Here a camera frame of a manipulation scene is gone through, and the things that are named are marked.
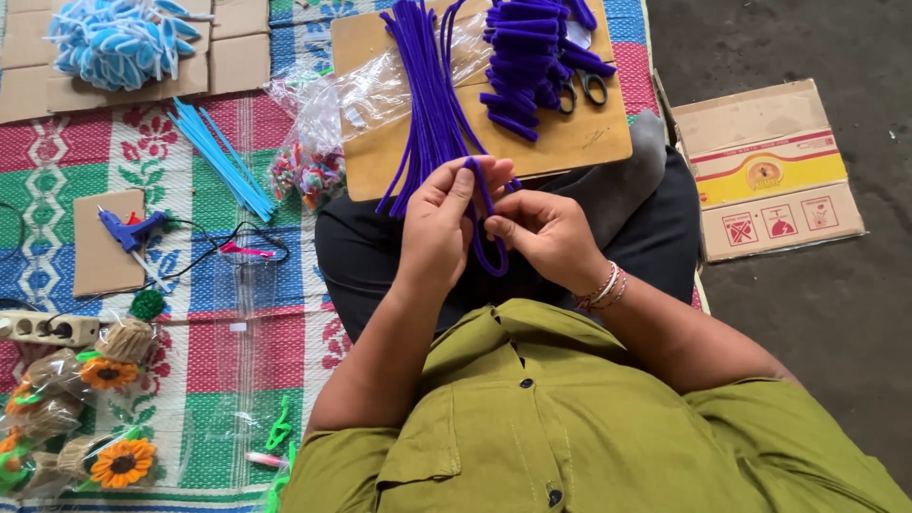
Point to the person's right hand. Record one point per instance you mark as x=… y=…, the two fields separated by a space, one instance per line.
x=552 y=235

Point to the person's left hand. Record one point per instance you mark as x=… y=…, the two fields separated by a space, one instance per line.
x=434 y=228

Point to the person's left fingers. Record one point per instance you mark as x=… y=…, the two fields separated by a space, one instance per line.
x=456 y=182

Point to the looped purple pipe cleaner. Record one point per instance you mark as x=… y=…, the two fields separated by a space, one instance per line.
x=493 y=260

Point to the bundle of straight purple stems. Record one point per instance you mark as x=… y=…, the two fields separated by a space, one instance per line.
x=427 y=107

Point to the black trousers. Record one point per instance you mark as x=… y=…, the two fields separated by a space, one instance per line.
x=356 y=249

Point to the clear plastic bag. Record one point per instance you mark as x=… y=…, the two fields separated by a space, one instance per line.
x=377 y=89

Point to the wooden board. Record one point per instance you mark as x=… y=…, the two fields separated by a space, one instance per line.
x=570 y=139

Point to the pile of folded purple pieces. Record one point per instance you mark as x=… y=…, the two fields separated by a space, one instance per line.
x=524 y=64

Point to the plastic bag of colourful bits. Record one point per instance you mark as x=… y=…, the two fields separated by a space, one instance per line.
x=310 y=167

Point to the grey sock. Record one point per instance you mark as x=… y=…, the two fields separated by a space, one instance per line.
x=627 y=178

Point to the pink clip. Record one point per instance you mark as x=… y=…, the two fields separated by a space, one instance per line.
x=246 y=250

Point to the bundle of light blue stems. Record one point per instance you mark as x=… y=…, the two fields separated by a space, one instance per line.
x=224 y=160

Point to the flattened brown cardboard sheet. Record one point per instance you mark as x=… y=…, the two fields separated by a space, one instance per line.
x=239 y=60

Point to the long clear plastic sleeve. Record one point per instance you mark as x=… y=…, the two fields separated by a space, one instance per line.
x=246 y=342

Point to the olive green shirt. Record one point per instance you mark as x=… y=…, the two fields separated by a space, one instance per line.
x=570 y=427

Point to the bent green pipe cleaner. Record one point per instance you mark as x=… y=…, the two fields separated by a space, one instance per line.
x=276 y=488
x=280 y=427

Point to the flattened printed cardboard box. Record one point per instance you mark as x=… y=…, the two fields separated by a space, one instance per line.
x=769 y=178

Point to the blue hot glue gun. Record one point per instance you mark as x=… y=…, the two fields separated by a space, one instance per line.
x=132 y=228

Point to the green pompom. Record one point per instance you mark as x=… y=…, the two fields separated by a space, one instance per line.
x=147 y=305

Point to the pink and white marker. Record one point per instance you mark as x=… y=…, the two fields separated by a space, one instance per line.
x=265 y=459

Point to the small brown cardboard piece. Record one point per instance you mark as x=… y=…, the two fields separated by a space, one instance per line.
x=100 y=263

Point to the pile of light blue petals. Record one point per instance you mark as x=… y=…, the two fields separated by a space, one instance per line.
x=117 y=43

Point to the colourful woven floor mat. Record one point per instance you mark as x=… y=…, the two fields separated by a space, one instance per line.
x=85 y=160

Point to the wrapped sunflower jute pot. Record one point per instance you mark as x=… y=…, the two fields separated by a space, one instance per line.
x=43 y=399
x=117 y=463
x=117 y=353

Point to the beige power strip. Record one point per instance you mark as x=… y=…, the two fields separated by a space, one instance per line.
x=43 y=328

